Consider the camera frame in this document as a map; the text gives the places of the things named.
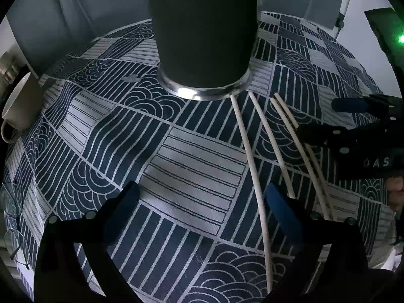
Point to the blue white patterned tablecloth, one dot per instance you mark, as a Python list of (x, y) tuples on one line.
[(126, 139)]

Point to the blue-grey backdrop cloth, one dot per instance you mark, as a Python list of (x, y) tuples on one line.
[(79, 12)]

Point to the beige ceramic mug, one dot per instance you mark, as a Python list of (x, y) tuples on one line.
[(22, 104)]

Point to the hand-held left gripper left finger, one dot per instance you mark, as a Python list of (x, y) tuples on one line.
[(124, 205)]

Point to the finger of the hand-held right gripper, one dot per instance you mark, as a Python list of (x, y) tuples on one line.
[(350, 104), (318, 134)]

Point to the black binder clip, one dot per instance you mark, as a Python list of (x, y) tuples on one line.
[(340, 22)]

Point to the long pale chopstick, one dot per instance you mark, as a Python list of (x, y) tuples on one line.
[(315, 176), (285, 109), (268, 132), (245, 139)]

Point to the black metal tumbler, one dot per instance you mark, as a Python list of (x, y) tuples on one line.
[(205, 31)]

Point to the person's right hand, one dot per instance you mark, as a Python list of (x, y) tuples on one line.
[(396, 192)]

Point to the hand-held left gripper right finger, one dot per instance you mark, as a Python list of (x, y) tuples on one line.
[(284, 217)]

